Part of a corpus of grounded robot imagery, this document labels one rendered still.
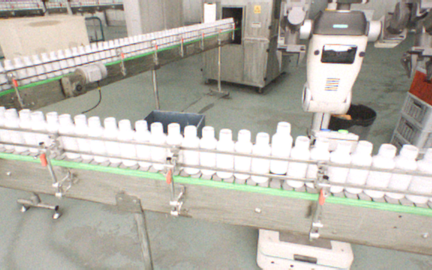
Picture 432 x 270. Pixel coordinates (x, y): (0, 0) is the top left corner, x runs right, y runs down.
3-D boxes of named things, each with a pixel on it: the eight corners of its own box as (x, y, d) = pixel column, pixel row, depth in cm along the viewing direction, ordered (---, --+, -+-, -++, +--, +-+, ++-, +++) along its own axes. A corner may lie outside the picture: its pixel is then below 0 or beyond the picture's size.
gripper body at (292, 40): (304, 50, 100) (307, 30, 100) (277, 49, 102) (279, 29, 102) (302, 55, 106) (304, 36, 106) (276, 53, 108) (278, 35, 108)
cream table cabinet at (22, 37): (77, 80, 520) (61, 14, 465) (99, 85, 493) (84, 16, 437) (18, 98, 436) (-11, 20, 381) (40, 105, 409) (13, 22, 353)
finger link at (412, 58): (431, 77, 91) (434, 49, 91) (409, 75, 91) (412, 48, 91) (418, 81, 97) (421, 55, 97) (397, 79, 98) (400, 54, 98)
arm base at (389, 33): (384, 13, 119) (382, 40, 119) (393, 4, 111) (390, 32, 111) (406, 13, 118) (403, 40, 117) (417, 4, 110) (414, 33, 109)
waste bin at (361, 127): (310, 181, 245) (323, 118, 215) (305, 154, 284) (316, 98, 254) (363, 187, 237) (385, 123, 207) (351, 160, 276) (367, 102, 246)
